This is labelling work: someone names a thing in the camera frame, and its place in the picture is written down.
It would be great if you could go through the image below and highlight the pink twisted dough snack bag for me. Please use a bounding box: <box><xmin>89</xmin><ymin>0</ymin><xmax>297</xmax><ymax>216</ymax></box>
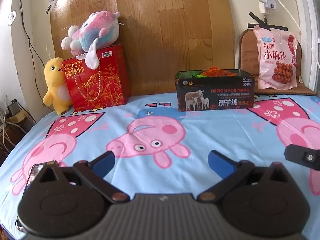
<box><xmin>253</xmin><ymin>25</ymin><xmax>298</xmax><ymax>90</ymax></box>

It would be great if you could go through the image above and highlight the wooden headboard panel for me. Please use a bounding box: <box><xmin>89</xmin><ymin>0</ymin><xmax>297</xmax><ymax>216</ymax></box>
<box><xmin>50</xmin><ymin>0</ymin><xmax>235</xmax><ymax>95</ymax></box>

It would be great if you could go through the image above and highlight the light green snack packet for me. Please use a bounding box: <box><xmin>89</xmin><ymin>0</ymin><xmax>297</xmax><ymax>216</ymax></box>
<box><xmin>195</xmin><ymin>72</ymin><xmax>208</xmax><ymax>78</ymax></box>

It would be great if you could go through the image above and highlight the black wall cable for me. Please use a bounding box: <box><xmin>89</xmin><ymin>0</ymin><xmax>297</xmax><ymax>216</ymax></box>
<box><xmin>15</xmin><ymin>0</ymin><xmax>54</xmax><ymax>112</ymax></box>

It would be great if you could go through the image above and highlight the white power cable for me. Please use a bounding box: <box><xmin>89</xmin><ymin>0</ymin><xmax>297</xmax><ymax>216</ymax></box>
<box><xmin>265</xmin><ymin>0</ymin><xmax>320</xmax><ymax>69</ymax></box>

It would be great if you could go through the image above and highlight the red spicy snack packet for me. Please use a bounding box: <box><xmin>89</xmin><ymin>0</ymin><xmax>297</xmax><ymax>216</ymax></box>
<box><xmin>205</xmin><ymin>67</ymin><xmax>237</xmax><ymax>77</ymax></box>

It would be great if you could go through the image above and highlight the black sheep print tin box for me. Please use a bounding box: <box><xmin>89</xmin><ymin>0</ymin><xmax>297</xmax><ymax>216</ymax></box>
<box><xmin>175</xmin><ymin>69</ymin><xmax>254</xmax><ymax>111</ymax></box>

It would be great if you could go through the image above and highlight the Peppa Pig blue bedsheet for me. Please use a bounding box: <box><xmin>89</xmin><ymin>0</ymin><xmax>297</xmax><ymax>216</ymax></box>
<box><xmin>1</xmin><ymin>93</ymin><xmax>319</xmax><ymax>239</ymax></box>

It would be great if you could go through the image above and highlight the red cashew biscuit gift box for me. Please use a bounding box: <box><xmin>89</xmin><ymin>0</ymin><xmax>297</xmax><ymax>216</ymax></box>
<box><xmin>62</xmin><ymin>44</ymin><xmax>131</xmax><ymax>111</ymax></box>

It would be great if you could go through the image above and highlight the white power adapter plug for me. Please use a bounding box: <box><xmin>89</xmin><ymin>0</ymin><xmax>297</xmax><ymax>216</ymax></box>
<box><xmin>259</xmin><ymin>0</ymin><xmax>277</xmax><ymax>14</ymax></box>

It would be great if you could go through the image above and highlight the brown seat cushion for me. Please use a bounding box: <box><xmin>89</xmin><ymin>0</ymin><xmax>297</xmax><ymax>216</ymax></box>
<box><xmin>238</xmin><ymin>29</ymin><xmax>316</xmax><ymax>96</ymax></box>

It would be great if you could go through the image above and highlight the yellow duck plush toy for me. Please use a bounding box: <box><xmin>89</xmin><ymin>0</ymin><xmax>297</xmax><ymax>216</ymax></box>
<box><xmin>42</xmin><ymin>57</ymin><xmax>72</xmax><ymax>115</ymax></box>

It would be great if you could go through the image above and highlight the pastel plush toy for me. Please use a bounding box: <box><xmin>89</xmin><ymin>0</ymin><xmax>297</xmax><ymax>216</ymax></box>
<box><xmin>61</xmin><ymin>11</ymin><xmax>120</xmax><ymax>70</ymax></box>

